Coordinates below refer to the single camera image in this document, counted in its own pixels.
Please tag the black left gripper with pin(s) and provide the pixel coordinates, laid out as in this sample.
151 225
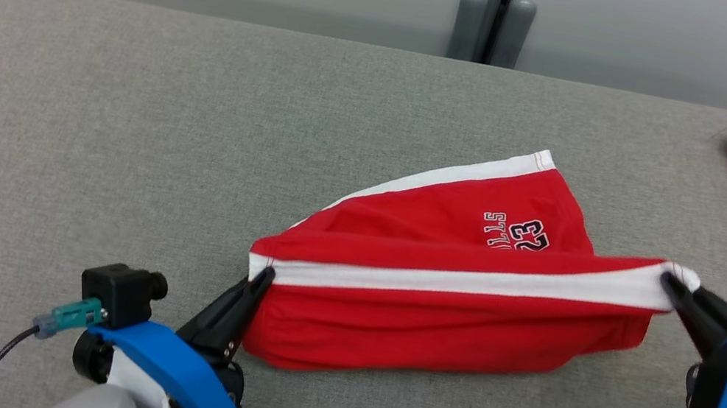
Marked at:
233 383

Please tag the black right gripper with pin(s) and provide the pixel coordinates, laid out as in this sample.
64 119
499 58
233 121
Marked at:
702 398

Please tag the red shorts with white stripe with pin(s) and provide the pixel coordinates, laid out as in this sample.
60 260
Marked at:
432 321

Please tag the blue left camera bracket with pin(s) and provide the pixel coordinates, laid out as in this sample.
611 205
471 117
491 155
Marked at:
170 364

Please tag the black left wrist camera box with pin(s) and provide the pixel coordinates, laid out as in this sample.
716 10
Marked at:
120 292

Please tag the grey rounded post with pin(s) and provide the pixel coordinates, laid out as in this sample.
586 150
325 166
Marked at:
468 24
515 32

